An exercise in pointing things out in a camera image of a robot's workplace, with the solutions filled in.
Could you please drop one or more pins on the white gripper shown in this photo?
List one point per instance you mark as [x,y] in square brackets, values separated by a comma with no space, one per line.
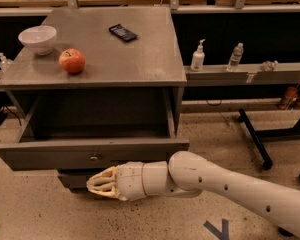
[130,180]

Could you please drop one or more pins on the grey top drawer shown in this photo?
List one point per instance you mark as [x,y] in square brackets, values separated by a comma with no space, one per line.
[94,138]

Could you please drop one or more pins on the grey drawer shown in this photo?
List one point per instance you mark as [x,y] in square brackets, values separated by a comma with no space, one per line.
[94,138]
[75,179]

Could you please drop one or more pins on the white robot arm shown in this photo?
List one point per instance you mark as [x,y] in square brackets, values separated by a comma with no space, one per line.
[187,175]

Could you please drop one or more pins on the grey lower drawer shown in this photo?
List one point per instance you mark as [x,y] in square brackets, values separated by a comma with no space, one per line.
[75,179]

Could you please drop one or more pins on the grey wooden drawer cabinet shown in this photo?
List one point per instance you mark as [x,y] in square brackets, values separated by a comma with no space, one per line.
[142,73]

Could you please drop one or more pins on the red apple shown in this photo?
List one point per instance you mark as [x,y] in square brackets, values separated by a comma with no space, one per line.
[72,61]

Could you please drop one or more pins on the black snack packet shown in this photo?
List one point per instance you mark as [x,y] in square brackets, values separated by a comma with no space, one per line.
[122,33]

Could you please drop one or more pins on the small clear pump bottle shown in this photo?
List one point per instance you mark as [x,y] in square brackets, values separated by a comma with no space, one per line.
[4,62]

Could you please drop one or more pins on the white pump bottle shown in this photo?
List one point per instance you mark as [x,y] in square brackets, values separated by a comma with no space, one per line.
[198,57]

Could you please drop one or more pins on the white bowl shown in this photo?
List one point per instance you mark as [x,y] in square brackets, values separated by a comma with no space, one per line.
[40,40]

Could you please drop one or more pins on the clear water bottle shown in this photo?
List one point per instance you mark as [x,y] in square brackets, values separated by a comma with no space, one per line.
[235,57]

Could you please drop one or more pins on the crumpled plastic wrapper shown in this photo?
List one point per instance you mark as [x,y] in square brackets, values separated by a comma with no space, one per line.
[269,65]

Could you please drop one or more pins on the black metal stand leg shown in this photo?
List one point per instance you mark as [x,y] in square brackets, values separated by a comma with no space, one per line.
[273,134]

